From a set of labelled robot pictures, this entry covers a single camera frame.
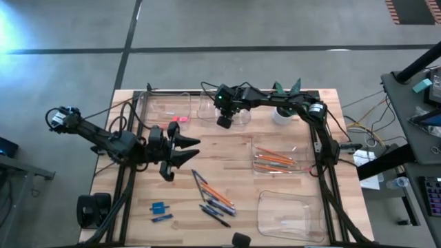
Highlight black aluminium table frame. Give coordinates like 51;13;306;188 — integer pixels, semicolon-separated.
79;82;376;247

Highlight black slanted pole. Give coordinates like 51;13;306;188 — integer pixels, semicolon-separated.
394;41;441;85

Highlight clear plastic bin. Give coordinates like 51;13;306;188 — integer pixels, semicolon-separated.
135;90;192;132
256;189;327;243
197;89;253;124
250;132;313;174

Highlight black slanted beam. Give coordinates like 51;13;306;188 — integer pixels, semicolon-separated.
356;143;416;182

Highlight clear plastic bottle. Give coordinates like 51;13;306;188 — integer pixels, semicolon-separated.
384;176;410;190

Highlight black pen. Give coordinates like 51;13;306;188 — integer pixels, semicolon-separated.
201;207;232;228

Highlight teal box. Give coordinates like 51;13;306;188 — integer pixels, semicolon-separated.
412;78;433;94

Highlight black mat striped edges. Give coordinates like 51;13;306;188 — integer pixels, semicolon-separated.
384;0;441;25

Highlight green succulent in white pot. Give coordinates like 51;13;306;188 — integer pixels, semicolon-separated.
271;77;304;126

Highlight grey desk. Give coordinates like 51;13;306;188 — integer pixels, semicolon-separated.
402;161;441;248
380;67;441;166

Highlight yellow cable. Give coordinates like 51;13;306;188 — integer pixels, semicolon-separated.
346;98;389;147

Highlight dark keyboard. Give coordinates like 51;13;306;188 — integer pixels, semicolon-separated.
422;176;441;218

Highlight black device blue light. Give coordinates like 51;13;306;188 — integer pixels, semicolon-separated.
0;136;20;158

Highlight black bulky device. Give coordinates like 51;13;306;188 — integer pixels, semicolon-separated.
76;192;113;230

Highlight black electronic device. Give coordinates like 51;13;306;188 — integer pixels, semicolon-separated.
423;67;441;107

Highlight clear barrel gel pen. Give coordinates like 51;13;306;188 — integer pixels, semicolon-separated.
206;201;237;217
206;198;238;215

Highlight thin black cable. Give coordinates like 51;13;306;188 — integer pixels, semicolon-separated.
97;82;166;116

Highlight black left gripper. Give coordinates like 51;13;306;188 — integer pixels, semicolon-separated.
147;121;202;183

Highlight blue pen white print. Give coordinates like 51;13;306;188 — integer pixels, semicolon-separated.
198;204;225;218

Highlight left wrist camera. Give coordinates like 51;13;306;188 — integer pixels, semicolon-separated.
147;124;165;145

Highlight grey cart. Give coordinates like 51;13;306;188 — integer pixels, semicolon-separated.
0;153;57;248

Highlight white paper sheets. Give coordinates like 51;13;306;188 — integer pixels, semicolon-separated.
351;149;385;192

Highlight tablet with blue screen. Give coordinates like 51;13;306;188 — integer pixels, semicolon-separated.
409;110;441;127

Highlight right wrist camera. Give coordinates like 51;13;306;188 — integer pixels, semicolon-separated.
214;84;232;108

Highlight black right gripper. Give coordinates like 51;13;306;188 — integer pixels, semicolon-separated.
216;86;254;130

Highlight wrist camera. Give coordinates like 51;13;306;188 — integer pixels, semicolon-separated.
147;124;165;145
214;84;232;108

